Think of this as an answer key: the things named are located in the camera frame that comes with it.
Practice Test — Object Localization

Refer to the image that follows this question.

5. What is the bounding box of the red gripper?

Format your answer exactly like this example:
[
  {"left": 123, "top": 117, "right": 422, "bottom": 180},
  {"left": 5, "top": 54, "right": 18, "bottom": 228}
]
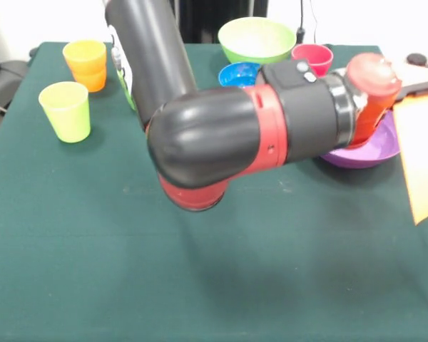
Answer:
[{"left": 345, "top": 52, "right": 428, "bottom": 147}]

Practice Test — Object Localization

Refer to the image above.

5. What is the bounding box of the large orange bowl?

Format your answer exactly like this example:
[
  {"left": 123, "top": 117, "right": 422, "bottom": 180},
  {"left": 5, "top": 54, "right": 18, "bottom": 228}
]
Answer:
[{"left": 384, "top": 58, "right": 428, "bottom": 226}]

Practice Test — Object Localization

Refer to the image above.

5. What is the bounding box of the purple bowl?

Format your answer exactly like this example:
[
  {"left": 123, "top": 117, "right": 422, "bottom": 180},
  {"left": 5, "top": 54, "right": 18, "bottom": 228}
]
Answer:
[{"left": 319, "top": 110, "right": 402, "bottom": 170}]

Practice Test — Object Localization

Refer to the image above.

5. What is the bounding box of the red cup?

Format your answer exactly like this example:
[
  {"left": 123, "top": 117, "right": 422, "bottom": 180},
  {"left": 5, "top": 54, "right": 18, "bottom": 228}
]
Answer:
[{"left": 290, "top": 43, "right": 334, "bottom": 78}]

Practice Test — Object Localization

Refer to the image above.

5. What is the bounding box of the large light green bowl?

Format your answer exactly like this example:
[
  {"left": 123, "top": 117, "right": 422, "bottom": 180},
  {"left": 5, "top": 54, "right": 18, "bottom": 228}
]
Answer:
[{"left": 218, "top": 16, "right": 297, "bottom": 66}]

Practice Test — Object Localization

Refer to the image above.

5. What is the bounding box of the blue bowl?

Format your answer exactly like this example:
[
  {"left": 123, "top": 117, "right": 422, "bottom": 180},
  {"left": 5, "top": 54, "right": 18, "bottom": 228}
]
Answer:
[{"left": 218, "top": 61, "right": 263, "bottom": 89}]

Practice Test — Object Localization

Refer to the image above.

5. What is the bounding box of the dark green tablecloth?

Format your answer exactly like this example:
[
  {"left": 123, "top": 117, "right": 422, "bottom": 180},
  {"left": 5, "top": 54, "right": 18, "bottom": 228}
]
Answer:
[{"left": 0, "top": 41, "right": 428, "bottom": 342}]

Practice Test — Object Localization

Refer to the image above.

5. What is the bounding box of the orange cup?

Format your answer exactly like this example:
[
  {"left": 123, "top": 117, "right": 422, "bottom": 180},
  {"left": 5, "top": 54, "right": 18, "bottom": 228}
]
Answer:
[{"left": 62, "top": 39, "right": 108, "bottom": 93}]

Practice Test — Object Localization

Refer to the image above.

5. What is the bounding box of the lime green cup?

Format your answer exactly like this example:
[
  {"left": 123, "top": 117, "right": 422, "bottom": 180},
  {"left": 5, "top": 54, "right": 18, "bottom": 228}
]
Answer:
[{"left": 38, "top": 81, "right": 92, "bottom": 144}]

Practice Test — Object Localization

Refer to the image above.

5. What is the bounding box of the black hanging cable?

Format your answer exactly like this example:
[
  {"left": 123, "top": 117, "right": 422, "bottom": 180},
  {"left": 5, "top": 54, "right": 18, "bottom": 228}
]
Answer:
[{"left": 295, "top": 0, "right": 320, "bottom": 44}]

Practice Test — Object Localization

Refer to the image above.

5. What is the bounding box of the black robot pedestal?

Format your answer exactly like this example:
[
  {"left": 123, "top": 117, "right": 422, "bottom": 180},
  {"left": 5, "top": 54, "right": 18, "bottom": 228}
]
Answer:
[{"left": 169, "top": 0, "right": 268, "bottom": 44}]

